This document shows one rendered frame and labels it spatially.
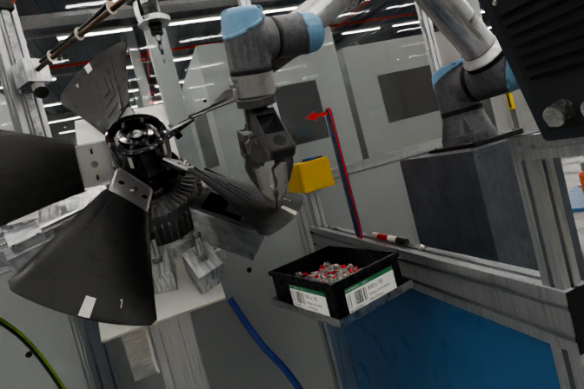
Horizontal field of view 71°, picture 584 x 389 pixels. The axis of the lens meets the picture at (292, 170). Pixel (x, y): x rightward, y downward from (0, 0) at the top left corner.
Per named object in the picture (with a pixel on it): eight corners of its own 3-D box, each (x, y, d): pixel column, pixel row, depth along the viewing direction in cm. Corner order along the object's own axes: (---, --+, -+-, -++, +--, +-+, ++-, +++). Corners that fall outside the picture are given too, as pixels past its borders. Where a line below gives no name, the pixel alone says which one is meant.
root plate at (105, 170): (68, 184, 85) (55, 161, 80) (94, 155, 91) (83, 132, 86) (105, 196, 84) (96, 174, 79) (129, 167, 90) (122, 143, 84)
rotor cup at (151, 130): (99, 187, 88) (80, 144, 78) (136, 142, 97) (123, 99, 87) (160, 207, 86) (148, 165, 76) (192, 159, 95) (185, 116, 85)
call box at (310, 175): (289, 197, 136) (282, 166, 136) (317, 188, 139) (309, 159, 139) (306, 198, 121) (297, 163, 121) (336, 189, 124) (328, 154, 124)
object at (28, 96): (46, 196, 130) (-8, 4, 128) (62, 192, 134) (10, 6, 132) (49, 194, 129) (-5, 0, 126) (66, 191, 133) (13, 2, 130)
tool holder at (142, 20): (126, 32, 90) (115, -11, 89) (154, 35, 95) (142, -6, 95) (149, 16, 84) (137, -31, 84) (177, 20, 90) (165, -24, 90)
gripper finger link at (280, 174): (282, 195, 85) (275, 153, 82) (293, 205, 79) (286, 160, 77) (268, 200, 84) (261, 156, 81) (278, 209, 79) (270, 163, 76)
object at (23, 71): (16, 93, 127) (8, 67, 127) (40, 93, 133) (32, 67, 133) (29, 83, 121) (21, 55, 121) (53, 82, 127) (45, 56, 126)
